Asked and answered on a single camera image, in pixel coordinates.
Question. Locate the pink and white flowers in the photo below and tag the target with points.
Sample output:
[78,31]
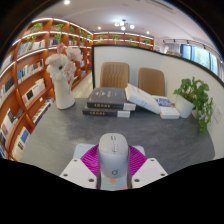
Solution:
[61,65]

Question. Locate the thick white book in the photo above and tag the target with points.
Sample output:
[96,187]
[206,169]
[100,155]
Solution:
[141,98]

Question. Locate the white plant pot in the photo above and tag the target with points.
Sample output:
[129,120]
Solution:
[184,106]

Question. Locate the orange wooden bookshelf unit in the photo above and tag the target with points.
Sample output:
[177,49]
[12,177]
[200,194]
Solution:
[20,86]

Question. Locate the white book with blue cover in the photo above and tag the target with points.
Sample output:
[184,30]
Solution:
[168,111]

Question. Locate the ceiling lamp with round bulbs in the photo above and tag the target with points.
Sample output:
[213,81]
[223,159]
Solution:
[123,24]

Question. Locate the tan upholstered chair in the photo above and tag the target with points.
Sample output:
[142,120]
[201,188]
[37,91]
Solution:
[114,75]
[151,81]

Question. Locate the window with dark frame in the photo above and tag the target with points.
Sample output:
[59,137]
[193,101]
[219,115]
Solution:
[203,56]

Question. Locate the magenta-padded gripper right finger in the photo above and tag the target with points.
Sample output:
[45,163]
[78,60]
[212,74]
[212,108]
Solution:
[148,170]

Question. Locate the white computer mouse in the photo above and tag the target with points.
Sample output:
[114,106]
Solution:
[113,153]

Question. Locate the white wall socket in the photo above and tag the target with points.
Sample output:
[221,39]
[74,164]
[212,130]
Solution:
[218,113]

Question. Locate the green leafy pothos plant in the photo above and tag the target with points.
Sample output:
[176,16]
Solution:
[195,93]

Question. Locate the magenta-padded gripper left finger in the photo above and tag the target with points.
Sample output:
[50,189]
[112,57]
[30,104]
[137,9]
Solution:
[78,170]

